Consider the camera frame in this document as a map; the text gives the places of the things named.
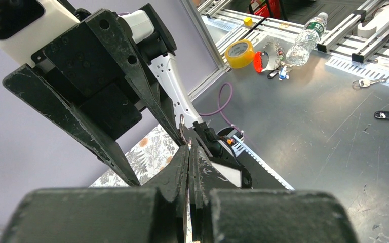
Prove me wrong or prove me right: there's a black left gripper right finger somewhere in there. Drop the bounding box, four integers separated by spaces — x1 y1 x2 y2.
189 146 358 242

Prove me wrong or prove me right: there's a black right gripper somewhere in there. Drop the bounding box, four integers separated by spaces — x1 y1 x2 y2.
3 9 183 186

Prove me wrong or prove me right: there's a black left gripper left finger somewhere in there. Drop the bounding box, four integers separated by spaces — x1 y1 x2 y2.
0 146 189 242

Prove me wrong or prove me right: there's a floral table mat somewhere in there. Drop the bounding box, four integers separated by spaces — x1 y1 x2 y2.
89 124 180 188

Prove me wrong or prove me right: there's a yellow tape roll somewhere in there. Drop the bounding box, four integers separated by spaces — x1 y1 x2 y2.
224 39 255 69

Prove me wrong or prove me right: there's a clear plastic water bottle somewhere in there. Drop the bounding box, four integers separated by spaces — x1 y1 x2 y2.
286 12 328 66

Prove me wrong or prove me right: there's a yellow cube on bench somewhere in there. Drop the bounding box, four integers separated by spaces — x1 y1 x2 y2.
243 17 253 28

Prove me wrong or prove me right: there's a loose silver key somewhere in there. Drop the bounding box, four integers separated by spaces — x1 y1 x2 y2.
352 78 386 89

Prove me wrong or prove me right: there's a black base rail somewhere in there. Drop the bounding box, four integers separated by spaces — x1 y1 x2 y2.
217 127 294 191

